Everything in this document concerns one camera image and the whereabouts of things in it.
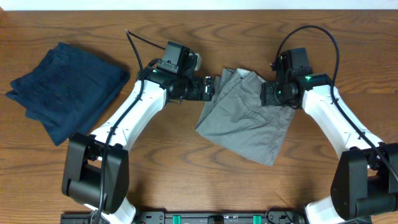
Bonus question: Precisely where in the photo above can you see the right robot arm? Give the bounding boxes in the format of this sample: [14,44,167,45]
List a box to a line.
[260,72,397,223]

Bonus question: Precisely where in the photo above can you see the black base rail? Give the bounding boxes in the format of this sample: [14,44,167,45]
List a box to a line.
[60,208,307,224]

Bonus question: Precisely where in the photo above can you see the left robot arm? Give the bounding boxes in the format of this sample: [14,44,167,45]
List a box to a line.
[60,67,214,223]

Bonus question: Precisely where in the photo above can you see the grey shorts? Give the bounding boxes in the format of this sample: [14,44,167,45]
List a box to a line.
[195,68,295,166]

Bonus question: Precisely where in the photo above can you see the folded dark blue garment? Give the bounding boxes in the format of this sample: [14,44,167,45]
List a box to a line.
[6,42,130,146]

